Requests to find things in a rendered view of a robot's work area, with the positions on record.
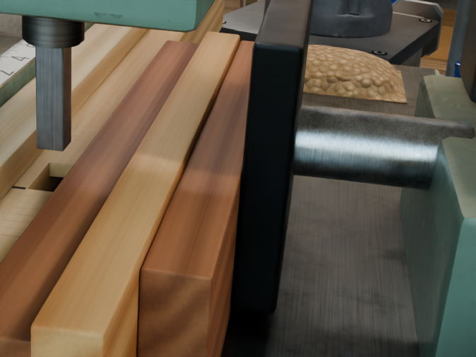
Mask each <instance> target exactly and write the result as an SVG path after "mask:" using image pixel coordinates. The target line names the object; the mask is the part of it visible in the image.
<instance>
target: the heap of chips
mask: <svg viewBox="0 0 476 357"><path fill-rule="evenodd" d="M303 93H310V94H322V95H330V96H342V97H349V98H362V99H368V100H375V101H388V102H395V103H407V99H406V95H405V91H404V84H403V81H402V75H401V71H400V70H398V69H394V67H393V66H392V65H391V64H390V63H389V62H388V61H386V60H384V59H381V58H379V57H376V56H375V55H371V54H369V53H367V52H363V51H359V50H352V49H346V48H342V47H333V46H327V45H308V51H307V63H306V70H305V82H304V89H303Z"/></svg>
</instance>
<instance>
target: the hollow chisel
mask: <svg viewBox="0 0 476 357"><path fill-rule="evenodd" d="M35 78H36V130H37V148H38V149H48V150H55V151H61V152H63V151H64V150H65V149H66V147H67V146H68V145H69V143H70V142H71V131H72V48H71V47H68V48H43V47H36V46H35Z"/></svg>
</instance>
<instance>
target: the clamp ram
mask: <svg viewBox="0 0 476 357"><path fill-rule="evenodd" d="M312 6H313V0H270V3H269V5H268V8H267V10H266V13H265V16H264V18H263V21H262V24H261V27H260V28H259V32H258V34H257V36H256V39H255V42H254V45H253V49H252V58H251V74H250V82H249V98H248V106H247V115H246V131H245V140H244V156H243V164H242V181H241V189H240V198H239V214H238V223H237V238H236V247H235V255H234V271H233V280H232V296H231V304H232V307H233V308H234V309H236V310H247V311H253V312H264V313H273V312H274V311H275V309H276V305H277V300H278V290H279V285H280V279H281V269H282V264H283V254H284V248H285V238H286V233H287V228H288V218H289V212H290V202H291V196H292V189H293V177H294V175H297V176H309V177H315V178H322V179H334V180H340V181H352V182H359V183H371V184H377V185H384V186H396V187H402V188H414V189H420V190H428V189H429V187H430V185H431V181H432V178H433V174H434V168H435V163H436V154H437V149H438V147H439V145H440V143H441V140H444V139H446V138H447V137H461V138H468V139H473V138H474V137H475V129H474V127H473V126H472V125H471V123H467V122H460V121H454V120H441V119H434V118H422V117H415V116H408V115H395V114H389V113H376V112H370V111H362V110H350V109H343V108H331V107H324V106H311V105H305V104H303V105H302V95H303V89H304V82H305V70H306V63H307V51H308V44H309V37H310V25H311V18H312Z"/></svg>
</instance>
